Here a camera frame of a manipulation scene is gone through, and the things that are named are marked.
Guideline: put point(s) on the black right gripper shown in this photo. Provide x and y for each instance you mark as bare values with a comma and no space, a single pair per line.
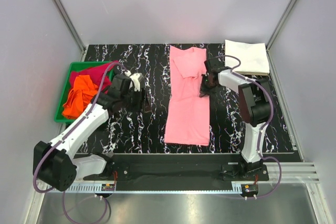
205,92

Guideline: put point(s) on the aluminium corner post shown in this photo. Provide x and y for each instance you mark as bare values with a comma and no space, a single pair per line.
289,8
66,18

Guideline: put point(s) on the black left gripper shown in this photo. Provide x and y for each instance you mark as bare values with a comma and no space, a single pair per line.
143,104

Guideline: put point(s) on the magenta t shirt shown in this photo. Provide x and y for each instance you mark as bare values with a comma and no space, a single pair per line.
94,69

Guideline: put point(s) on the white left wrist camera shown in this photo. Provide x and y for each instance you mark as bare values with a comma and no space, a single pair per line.
137,80

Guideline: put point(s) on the white folded cloth stack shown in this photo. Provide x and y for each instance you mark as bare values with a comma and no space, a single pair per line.
253,57

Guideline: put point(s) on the green plastic bin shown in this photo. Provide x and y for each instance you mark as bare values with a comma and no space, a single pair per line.
59,118

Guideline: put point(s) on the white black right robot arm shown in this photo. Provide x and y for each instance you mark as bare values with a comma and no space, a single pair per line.
254,101

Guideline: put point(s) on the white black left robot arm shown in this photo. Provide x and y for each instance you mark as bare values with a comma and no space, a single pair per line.
54,162

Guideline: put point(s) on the orange t shirt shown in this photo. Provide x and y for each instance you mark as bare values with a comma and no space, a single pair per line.
82,90

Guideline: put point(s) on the left aluminium corner post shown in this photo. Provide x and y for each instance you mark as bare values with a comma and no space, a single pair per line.
66,18

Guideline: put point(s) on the aluminium front frame rail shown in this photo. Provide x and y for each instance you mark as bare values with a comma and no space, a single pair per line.
273,174

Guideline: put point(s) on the pink t shirt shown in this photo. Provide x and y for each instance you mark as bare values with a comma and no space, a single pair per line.
188,115

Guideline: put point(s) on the right aluminium corner post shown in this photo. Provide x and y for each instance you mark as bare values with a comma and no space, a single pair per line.
289,8

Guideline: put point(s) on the wooden board under cloth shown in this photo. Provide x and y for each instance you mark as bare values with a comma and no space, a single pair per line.
255,73

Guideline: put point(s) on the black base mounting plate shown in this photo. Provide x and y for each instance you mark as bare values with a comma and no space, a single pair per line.
176,172

